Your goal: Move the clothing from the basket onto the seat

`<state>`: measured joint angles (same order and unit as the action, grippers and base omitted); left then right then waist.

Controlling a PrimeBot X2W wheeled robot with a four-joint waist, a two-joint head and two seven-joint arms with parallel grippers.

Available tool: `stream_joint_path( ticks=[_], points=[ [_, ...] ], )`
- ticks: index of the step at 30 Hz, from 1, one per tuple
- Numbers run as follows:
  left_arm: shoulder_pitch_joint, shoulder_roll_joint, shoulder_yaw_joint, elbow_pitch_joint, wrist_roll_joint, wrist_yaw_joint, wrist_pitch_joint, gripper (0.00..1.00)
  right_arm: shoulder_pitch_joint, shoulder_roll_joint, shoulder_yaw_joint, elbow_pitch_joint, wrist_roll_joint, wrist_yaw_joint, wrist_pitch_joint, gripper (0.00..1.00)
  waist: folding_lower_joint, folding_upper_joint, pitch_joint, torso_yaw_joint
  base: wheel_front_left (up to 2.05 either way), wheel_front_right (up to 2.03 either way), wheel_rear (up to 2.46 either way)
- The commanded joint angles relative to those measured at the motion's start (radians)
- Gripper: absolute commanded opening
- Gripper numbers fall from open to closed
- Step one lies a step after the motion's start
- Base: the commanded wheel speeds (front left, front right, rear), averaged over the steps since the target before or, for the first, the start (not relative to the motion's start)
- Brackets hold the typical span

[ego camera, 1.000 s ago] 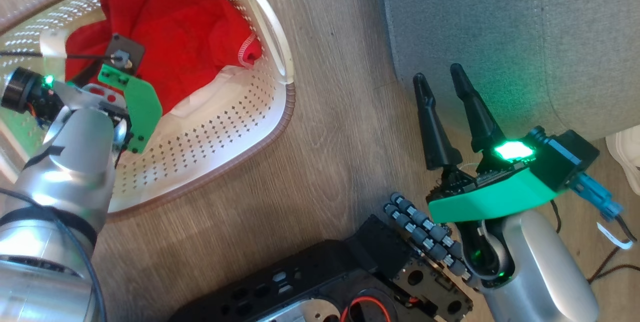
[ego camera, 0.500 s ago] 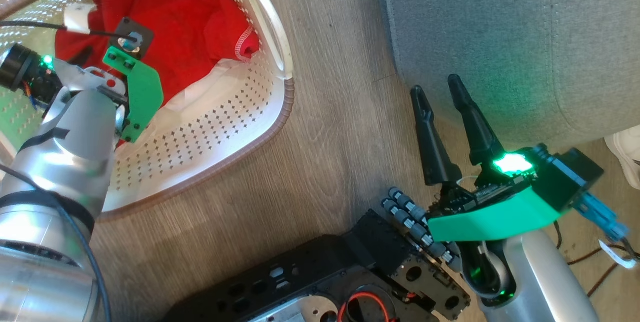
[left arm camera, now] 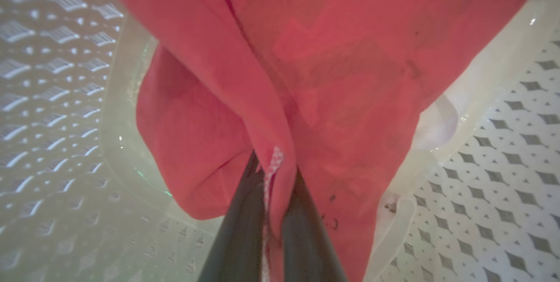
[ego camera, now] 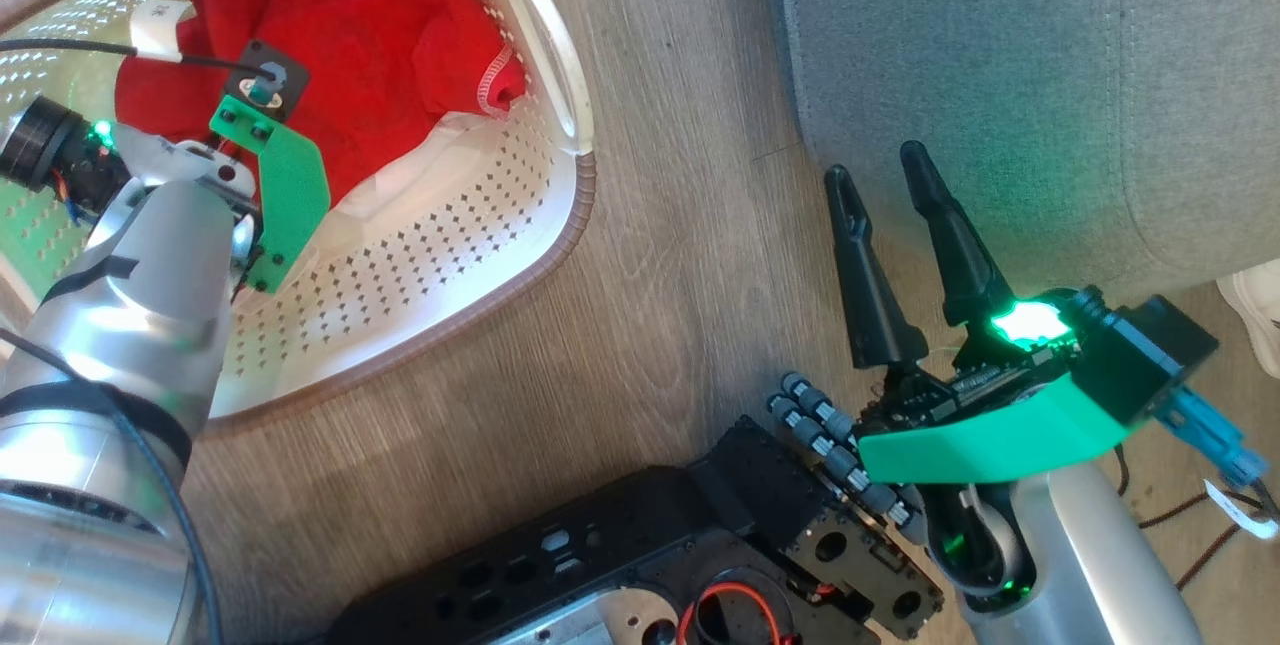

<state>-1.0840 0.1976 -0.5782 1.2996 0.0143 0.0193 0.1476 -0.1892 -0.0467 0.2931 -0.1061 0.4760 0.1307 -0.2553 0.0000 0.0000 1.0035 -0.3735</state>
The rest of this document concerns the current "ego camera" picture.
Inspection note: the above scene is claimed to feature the white shoe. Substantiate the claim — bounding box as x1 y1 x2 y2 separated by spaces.
1216 259 1280 380

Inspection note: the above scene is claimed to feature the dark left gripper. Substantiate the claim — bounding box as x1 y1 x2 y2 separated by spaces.
0 94 133 222

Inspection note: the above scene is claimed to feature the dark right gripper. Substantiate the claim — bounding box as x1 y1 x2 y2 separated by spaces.
823 140 1113 428

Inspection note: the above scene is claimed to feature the blue right camera plug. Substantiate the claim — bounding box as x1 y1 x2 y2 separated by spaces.
1160 385 1269 488

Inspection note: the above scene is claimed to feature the black left camera cable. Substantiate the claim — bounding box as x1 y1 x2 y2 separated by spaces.
0 37 249 78

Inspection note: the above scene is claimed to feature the grey fabric sofa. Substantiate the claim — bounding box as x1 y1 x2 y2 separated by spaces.
758 0 1280 308

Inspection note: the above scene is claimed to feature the brown floor cable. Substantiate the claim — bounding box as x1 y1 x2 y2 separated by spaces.
1112 443 1253 593

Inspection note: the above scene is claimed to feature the wheel with grey rollers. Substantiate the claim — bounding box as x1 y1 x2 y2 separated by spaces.
766 371 929 544

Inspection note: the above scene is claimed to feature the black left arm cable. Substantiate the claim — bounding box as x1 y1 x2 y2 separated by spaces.
0 325 223 645

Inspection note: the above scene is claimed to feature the red and white garment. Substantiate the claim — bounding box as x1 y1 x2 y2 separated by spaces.
113 0 529 226

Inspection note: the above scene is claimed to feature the white cable tag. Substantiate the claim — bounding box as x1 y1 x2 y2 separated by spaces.
1204 478 1280 540

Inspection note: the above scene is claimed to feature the white plastic laundry basket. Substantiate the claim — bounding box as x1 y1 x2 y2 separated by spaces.
0 0 598 438

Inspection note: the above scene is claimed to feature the red wire loop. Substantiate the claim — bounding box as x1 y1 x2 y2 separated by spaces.
676 580 797 645

